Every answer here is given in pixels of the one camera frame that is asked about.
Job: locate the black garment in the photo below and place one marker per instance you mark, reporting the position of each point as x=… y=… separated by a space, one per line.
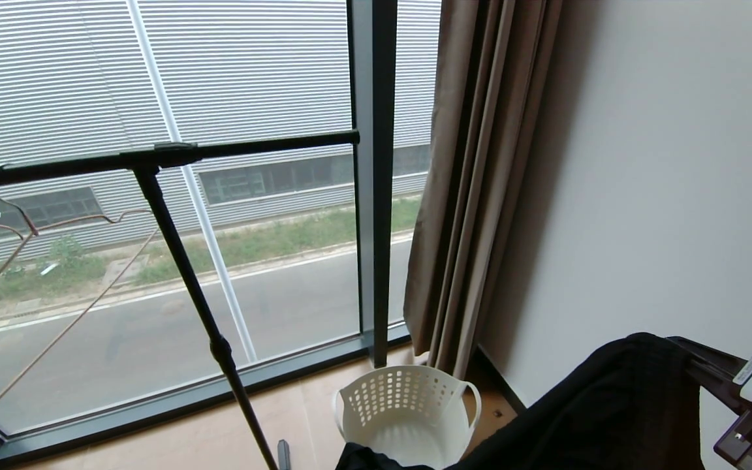
x=611 y=405

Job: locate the white laundry basket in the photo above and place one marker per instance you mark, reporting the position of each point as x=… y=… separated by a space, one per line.
x=408 y=418

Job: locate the black clothes rack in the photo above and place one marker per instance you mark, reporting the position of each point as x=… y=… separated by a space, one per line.
x=154 y=156

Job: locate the brown curtain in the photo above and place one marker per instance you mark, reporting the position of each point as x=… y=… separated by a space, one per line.
x=480 y=163

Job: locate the window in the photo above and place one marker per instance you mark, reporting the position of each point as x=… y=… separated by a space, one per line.
x=56 y=78

